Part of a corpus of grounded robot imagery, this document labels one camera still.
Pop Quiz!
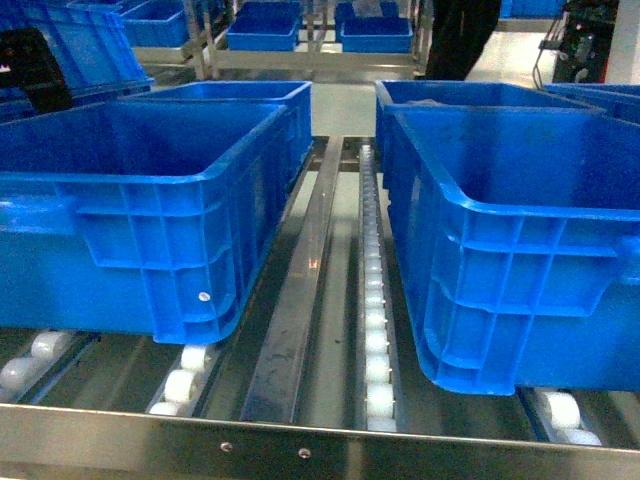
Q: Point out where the left blue plastic bin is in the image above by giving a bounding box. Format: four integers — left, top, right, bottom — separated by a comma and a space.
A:
1, 101, 289, 344

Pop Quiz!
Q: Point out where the rear right blue bin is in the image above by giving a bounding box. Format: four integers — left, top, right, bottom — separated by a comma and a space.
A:
374, 78, 601, 166

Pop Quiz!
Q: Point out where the rear left blue bin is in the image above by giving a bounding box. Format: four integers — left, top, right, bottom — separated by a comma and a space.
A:
124, 80, 313, 182

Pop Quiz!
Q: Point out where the blue plastic bin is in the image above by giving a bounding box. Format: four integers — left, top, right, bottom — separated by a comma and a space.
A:
387, 107, 639, 395
1, 101, 289, 344

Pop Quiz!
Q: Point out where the stainless steel shelf rack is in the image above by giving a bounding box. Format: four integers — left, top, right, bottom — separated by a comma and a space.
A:
1, 137, 639, 479

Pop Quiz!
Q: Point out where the background steel shelf rack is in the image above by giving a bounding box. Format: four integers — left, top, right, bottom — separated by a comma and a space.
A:
133, 1, 432, 81

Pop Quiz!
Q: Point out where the far left small bin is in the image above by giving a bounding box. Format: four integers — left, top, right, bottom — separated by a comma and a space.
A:
226, 1, 302, 52

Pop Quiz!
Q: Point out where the far right small bin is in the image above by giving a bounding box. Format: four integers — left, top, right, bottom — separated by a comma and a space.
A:
334, 1, 413, 54

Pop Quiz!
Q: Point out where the tilted blue bin far left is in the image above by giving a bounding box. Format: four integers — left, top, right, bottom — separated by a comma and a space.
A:
1, 1, 153, 123

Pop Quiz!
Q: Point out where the blue bin far right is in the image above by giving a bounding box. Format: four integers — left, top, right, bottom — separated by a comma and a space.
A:
545, 83, 640, 124

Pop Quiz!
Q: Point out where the person in black clothing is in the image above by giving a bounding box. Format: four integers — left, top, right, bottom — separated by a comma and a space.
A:
424, 0, 502, 81

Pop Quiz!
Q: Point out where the right blue plastic bin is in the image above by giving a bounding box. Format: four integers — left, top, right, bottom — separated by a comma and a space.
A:
387, 107, 639, 395

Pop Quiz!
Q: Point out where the small bin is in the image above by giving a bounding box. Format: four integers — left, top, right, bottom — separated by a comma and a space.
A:
334, 1, 413, 54
226, 1, 302, 52

